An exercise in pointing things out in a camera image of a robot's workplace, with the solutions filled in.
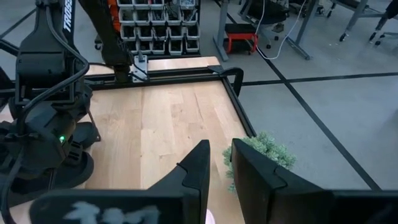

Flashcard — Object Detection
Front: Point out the silver mounting bracket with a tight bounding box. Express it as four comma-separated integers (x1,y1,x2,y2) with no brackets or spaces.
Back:
132,54,149,83

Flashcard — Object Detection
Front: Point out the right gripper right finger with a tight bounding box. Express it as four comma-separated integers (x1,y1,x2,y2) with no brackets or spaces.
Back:
231,138,335,224

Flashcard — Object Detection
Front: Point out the black clamp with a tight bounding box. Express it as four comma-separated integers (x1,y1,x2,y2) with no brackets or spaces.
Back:
207,64,244,98

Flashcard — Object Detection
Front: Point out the storage bin rack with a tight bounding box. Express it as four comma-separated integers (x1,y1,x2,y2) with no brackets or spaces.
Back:
93,0,202,57

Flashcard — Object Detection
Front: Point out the pink slide sandal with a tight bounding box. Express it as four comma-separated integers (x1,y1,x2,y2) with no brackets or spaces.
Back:
204,208,216,224

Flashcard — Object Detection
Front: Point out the black aluminium table frame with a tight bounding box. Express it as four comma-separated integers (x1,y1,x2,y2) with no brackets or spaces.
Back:
0,39,257,139

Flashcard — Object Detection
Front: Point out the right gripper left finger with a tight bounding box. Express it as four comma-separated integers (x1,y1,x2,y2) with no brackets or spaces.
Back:
148,139,211,224

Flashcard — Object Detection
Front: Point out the black office chair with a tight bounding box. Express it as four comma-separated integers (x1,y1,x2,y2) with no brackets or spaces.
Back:
242,0,290,50

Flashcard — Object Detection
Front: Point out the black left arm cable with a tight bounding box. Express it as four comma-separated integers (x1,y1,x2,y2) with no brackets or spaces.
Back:
15,4,91,125

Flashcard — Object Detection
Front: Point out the grey desk leg with caster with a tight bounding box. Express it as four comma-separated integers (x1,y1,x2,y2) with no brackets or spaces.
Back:
326,0,386,43

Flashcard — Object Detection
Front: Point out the white cable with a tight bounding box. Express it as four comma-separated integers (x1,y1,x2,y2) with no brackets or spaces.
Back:
254,0,307,61

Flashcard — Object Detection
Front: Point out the green artificial plant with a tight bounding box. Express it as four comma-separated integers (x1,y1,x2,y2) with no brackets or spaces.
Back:
222,130,298,193

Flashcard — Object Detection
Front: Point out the red step stool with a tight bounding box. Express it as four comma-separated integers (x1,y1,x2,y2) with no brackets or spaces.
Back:
224,23,259,54

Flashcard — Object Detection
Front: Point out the black slide sandal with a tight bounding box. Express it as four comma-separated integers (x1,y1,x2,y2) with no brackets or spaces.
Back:
0,151,95,203
73,121,101,150

